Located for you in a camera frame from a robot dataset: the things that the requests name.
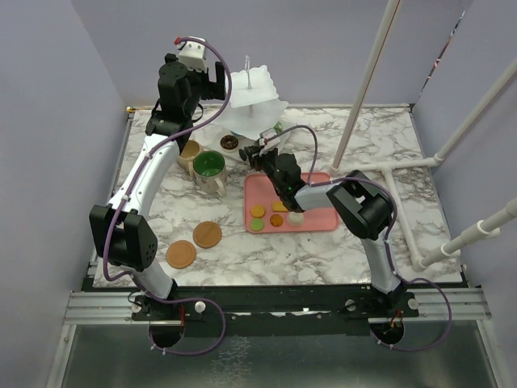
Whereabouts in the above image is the aluminium mounting rail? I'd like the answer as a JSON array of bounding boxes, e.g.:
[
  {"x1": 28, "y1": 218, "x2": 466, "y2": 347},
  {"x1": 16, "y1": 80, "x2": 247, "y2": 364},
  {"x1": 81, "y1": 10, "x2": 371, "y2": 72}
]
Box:
[{"x1": 64, "y1": 288, "x2": 492, "y2": 325}]

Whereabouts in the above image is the white round cake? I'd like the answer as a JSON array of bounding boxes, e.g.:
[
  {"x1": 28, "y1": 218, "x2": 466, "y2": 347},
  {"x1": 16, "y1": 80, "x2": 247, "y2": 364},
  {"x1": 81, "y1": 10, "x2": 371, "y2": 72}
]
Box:
[{"x1": 286, "y1": 212, "x2": 305, "y2": 227}]

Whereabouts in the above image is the purple cable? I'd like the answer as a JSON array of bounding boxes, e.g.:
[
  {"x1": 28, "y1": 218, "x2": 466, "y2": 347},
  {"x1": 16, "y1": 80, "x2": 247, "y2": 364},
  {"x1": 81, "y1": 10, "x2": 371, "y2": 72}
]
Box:
[
  {"x1": 266, "y1": 124, "x2": 452, "y2": 352},
  {"x1": 102, "y1": 36, "x2": 233, "y2": 357}
]

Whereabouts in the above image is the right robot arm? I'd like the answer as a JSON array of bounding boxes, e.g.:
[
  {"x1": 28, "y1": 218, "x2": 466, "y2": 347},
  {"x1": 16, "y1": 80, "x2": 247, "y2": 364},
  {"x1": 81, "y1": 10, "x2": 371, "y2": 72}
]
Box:
[{"x1": 239, "y1": 145, "x2": 405, "y2": 316}]

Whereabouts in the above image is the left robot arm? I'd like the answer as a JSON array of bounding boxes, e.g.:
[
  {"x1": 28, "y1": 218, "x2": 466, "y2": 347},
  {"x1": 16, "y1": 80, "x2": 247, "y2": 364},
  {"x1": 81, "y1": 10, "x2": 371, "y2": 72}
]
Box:
[{"x1": 89, "y1": 54, "x2": 232, "y2": 319}]

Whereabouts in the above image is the wooden coaster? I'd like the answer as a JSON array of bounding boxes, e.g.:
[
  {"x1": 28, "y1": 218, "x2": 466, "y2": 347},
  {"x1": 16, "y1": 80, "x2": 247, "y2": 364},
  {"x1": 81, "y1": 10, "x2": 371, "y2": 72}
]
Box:
[
  {"x1": 166, "y1": 240, "x2": 196, "y2": 269},
  {"x1": 193, "y1": 221, "x2": 222, "y2": 249}
]

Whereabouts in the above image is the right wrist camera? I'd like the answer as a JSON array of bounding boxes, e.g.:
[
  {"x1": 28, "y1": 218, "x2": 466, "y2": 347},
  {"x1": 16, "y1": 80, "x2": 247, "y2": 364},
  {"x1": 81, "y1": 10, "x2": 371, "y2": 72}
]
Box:
[{"x1": 258, "y1": 128, "x2": 281, "y2": 147}]

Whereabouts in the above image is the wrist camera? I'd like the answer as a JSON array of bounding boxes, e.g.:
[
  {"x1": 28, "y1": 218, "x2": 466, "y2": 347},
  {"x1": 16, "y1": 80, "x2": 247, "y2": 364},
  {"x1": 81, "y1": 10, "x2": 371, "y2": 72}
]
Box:
[
  {"x1": 258, "y1": 128, "x2": 281, "y2": 147},
  {"x1": 175, "y1": 40, "x2": 208, "y2": 73}
]

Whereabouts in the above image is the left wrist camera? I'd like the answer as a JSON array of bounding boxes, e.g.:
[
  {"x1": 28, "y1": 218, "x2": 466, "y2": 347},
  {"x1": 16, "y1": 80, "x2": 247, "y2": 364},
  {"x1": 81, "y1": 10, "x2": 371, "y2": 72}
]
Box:
[{"x1": 175, "y1": 40, "x2": 208, "y2": 73}]

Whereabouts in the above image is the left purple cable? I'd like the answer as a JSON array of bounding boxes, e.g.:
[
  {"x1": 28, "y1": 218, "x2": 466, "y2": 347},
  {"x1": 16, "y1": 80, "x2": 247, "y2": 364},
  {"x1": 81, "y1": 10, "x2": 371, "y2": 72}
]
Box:
[{"x1": 102, "y1": 36, "x2": 233, "y2": 357}]

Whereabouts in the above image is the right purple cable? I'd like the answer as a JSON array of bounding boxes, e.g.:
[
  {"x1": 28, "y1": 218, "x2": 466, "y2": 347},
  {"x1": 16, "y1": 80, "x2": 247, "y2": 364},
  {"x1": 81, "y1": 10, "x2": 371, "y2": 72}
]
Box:
[{"x1": 266, "y1": 124, "x2": 452, "y2": 352}]

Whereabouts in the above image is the wooden coaster upper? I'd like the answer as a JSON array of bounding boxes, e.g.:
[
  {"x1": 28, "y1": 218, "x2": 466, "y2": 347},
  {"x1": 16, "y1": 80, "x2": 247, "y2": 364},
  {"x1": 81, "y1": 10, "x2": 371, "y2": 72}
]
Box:
[{"x1": 193, "y1": 221, "x2": 222, "y2": 249}]

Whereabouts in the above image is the orange round cookie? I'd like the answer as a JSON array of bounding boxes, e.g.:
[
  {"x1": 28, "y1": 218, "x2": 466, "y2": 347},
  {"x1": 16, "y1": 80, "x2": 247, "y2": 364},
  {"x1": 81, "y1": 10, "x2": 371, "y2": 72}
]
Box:
[{"x1": 250, "y1": 205, "x2": 266, "y2": 218}]

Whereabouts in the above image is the beige ceramic mug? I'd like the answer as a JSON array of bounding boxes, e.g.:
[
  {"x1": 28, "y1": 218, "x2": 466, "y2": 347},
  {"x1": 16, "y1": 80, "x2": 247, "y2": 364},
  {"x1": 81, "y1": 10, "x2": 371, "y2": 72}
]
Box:
[{"x1": 177, "y1": 140, "x2": 204, "y2": 178}]

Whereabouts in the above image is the green macaron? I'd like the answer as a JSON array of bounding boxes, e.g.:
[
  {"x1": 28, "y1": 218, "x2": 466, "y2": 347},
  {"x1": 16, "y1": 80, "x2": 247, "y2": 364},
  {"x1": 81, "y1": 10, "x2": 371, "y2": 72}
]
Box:
[{"x1": 249, "y1": 217, "x2": 264, "y2": 232}]

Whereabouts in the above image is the pink serving tray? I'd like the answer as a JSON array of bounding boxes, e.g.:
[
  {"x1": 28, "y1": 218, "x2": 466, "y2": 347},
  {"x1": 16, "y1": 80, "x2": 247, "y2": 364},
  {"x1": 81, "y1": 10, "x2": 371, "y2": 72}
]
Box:
[{"x1": 242, "y1": 171, "x2": 339, "y2": 234}]

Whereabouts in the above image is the brown round cookie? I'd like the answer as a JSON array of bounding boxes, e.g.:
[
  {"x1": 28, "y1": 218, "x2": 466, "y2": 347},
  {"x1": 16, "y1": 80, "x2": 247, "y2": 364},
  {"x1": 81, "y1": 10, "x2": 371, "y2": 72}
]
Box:
[{"x1": 269, "y1": 213, "x2": 284, "y2": 227}]

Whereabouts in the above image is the green-inside ceramic mug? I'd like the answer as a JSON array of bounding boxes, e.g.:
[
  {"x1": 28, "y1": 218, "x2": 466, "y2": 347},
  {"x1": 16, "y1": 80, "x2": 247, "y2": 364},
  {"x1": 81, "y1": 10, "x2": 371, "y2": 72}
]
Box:
[{"x1": 193, "y1": 150, "x2": 228, "y2": 197}]

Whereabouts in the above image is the chocolate sprinkled donut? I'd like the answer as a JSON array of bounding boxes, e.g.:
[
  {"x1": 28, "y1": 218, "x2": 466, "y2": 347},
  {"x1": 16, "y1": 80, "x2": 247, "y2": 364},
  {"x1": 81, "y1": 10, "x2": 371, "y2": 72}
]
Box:
[{"x1": 220, "y1": 134, "x2": 239, "y2": 153}]

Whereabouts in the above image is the square yellow biscuit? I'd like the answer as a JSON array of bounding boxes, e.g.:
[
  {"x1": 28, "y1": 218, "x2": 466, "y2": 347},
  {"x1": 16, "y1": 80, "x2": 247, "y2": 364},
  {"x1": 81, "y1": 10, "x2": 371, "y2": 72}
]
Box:
[{"x1": 271, "y1": 200, "x2": 288, "y2": 213}]

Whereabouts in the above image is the white three-tier cake stand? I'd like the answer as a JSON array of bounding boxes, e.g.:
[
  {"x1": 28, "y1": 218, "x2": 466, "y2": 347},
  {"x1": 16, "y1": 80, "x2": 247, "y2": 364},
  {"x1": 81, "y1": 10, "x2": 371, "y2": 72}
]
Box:
[{"x1": 206, "y1": 56, "x2": 288, "y2": 160}]

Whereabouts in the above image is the wooden coaster lower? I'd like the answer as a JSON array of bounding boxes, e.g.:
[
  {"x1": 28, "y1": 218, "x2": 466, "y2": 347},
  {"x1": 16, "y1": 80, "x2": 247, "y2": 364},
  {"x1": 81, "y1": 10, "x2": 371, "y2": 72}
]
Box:
[{"x1": 166, "y1": 240, "x2": 196, "y2": 269}]

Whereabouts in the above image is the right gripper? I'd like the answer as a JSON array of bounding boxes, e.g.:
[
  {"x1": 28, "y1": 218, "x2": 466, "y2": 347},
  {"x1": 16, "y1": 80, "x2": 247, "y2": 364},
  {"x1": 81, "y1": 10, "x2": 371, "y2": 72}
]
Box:
[{"x1": 246, "y1": 141, "x2": 285, "y2": 193}]

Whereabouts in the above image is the white pvc pipe frame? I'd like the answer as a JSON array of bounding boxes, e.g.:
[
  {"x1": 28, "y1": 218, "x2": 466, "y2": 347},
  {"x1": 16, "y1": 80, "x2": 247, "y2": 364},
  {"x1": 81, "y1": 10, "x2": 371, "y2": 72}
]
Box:
[{"x1": 330, "y1": 0, "x2": 517, "y2": 272}]

